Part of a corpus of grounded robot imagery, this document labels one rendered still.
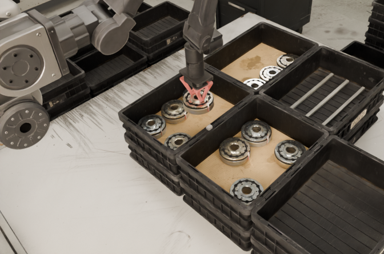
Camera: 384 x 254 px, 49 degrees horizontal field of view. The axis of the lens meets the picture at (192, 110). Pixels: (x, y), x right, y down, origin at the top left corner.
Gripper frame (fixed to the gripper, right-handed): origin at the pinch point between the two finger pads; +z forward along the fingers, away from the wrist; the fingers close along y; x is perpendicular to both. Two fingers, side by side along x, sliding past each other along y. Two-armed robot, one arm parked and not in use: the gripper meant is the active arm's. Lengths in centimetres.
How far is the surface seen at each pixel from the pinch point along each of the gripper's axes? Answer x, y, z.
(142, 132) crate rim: 20.2, 4.2, 7.2
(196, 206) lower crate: 15.9, -17.7, 27.8
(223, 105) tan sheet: -15.6, 5.5, 16.0
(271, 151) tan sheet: -12.4, -23.2, 16.6
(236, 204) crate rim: 15.6, -36.7, 8.0
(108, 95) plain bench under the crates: 8, 57, 29
